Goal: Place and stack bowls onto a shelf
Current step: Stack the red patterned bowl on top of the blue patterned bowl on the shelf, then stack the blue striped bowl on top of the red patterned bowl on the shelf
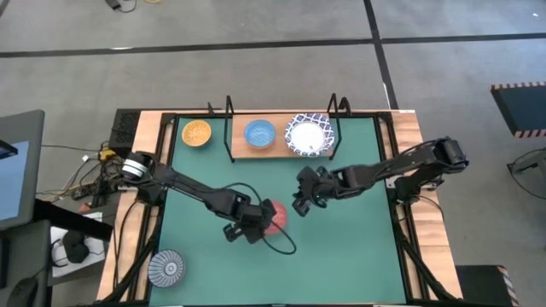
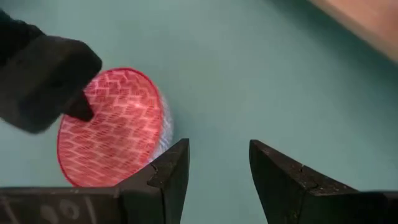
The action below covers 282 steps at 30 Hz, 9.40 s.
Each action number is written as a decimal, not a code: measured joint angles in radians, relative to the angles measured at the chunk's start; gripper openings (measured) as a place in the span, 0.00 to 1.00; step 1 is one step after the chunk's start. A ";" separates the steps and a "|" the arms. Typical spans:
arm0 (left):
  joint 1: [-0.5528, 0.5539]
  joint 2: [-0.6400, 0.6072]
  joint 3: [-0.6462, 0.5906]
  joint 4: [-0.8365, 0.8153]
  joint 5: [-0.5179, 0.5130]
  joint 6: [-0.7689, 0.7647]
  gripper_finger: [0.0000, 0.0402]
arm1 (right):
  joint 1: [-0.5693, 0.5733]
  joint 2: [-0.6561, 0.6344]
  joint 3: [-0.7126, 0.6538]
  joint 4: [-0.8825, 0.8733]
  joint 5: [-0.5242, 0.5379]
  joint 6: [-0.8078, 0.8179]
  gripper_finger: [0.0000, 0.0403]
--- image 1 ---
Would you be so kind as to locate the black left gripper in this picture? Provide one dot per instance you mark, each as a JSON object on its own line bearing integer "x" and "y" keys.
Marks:
{"x": 245, "y": 215}

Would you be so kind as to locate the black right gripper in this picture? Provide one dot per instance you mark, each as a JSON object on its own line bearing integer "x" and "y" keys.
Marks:
{"x": 326, "y": 185}

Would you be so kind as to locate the red patterned bowl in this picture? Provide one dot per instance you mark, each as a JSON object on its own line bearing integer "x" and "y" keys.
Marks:
{"x": 279, "y": 217}

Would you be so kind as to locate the blue white paper bowl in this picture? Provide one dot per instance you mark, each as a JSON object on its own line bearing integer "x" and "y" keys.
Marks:
{"x": 308, "y": 136}

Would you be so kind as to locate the blue and white patterned bowl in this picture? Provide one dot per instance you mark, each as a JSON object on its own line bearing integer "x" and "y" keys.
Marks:
{"x": 166, "y": 268}

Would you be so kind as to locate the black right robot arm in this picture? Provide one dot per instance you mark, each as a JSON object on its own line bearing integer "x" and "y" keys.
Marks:
{"x": 384, "y": 170}

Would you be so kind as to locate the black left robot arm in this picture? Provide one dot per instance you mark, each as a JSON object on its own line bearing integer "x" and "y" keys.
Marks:
{"x": 192, "y": 187}

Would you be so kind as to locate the green table mat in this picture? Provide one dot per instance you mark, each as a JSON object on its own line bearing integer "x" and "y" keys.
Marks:
{"x": 341, "y": 239}

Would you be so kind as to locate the black clamp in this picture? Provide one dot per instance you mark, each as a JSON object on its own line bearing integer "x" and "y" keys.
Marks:
{"x": 210, "y": 108}
{"x": 344, "y": 104}

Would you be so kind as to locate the black perforated box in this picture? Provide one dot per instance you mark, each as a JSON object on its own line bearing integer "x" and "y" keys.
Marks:
{"x": 126, "y": 128}

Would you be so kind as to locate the white paper sheet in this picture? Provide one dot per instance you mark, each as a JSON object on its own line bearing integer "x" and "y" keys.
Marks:
{"x": 96, "y": 256}

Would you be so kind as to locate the small orange object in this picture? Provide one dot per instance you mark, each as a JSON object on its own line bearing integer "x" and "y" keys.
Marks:
{"x": 84, "y": 208}

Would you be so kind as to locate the black stand bar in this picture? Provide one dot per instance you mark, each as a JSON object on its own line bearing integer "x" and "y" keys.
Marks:
{"x": 72, "y": 219}

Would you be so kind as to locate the black platform hazard stripes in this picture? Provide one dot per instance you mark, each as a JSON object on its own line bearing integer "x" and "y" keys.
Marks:
{"x": 482, "y": 285}

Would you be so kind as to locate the blue platform hazard stripes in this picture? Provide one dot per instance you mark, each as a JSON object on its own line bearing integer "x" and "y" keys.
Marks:
{"x": 524, "y": 108}

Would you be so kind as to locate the dark grey desk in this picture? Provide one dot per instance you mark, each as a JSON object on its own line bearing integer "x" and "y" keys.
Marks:
{"x": 25, "y": 256}

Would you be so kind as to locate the grey monitor blue screen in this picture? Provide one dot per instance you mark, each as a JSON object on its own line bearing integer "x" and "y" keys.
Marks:
{"x": 21, "y": 179}

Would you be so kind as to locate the black computer mouse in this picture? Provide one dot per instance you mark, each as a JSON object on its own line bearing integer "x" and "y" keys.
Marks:
{"x": 23, "y": 294}

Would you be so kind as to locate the black power adapter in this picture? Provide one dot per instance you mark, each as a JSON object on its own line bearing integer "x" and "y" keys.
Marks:
{"x": 113, "y": 3}

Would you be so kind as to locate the wooden shelf black metal frame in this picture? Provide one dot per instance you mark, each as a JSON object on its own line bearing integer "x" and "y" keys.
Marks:
{"x": 239, "y": 150}

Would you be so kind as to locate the black metal table frame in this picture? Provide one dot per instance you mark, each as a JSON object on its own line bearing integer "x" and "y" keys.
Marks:
{"x": 167, "y": 117}

